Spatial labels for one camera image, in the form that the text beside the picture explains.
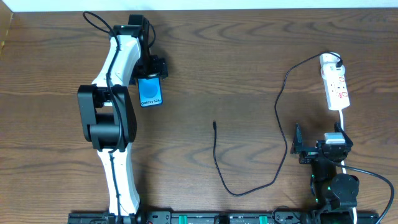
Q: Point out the blue Galaxy smartphone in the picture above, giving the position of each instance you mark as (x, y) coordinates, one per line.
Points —
(150, 93)

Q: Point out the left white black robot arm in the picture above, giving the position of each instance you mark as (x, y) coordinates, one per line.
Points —
(107, 115)

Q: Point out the white USB charger adapter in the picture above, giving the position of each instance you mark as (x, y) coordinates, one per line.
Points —
(331, 65)

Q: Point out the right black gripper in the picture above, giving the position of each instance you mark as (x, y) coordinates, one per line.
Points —
(314, 151)

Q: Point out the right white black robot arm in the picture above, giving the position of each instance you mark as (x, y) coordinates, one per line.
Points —
(334, 192)

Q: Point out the white power strip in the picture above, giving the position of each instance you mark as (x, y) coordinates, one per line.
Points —
(336, 93)

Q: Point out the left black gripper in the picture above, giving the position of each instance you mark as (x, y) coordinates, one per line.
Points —
(152, 72)

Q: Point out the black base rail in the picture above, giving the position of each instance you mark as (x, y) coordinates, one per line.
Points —
(166, 217)

